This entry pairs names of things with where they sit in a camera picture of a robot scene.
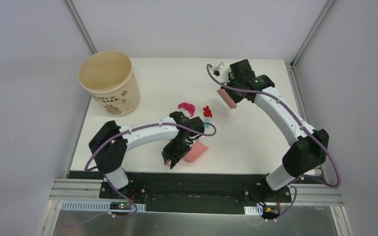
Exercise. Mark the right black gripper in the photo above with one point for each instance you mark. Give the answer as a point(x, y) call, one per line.
point(236, 99)

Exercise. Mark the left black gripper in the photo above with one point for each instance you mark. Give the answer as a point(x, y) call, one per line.
point(172, 156)

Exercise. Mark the pink hand brush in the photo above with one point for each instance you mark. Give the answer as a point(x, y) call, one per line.
point(226, 98)

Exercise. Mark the pink plastic dustpan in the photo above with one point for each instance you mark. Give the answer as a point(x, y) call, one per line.
point(197, 149)

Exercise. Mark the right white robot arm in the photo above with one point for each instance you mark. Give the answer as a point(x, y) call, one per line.
point(306, 144)

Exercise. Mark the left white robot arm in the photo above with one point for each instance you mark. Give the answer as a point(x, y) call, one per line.
point(112, 142)

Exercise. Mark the red paper scrap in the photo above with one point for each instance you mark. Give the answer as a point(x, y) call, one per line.
point(207, 112)

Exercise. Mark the light blue paper scrap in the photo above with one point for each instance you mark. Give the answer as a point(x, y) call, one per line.
point(207, 122)

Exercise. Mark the magenta paper scrap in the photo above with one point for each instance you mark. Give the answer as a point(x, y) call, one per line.
point(190, 108)

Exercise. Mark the beige paper bucket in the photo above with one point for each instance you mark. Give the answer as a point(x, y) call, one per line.
point(109, 78)

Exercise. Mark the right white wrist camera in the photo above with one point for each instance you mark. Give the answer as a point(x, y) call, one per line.
point(222, 69)

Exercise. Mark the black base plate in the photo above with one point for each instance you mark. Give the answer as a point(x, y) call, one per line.
point(207, 205)

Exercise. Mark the aluminium front rail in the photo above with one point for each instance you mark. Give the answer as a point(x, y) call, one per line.
point(96, 190)

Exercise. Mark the left aluminium frame post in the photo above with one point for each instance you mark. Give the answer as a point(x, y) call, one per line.
point(75, 15)

